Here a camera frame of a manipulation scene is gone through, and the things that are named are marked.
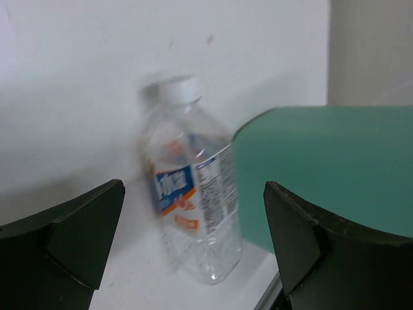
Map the aluminium table frame rail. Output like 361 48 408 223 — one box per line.
254 273 292 310

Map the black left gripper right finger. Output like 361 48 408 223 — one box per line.
263 181 412 309

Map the clear water bottle orange label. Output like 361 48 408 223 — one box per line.
139 75 243 285

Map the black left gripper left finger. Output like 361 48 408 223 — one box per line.
1 179 125 309

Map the green plastic bin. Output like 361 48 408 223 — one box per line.
232 106 412 252

